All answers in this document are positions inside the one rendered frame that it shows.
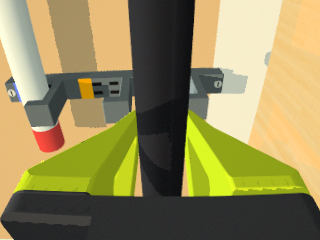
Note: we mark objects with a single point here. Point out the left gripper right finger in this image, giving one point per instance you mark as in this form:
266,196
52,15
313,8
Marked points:
234,167

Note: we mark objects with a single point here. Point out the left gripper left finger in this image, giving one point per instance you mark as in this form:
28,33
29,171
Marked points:
91,166

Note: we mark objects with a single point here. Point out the black metal bar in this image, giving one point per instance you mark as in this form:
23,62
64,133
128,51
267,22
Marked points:
161,37

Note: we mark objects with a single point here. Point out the white tube with red ends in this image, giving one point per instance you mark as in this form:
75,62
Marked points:
20,46

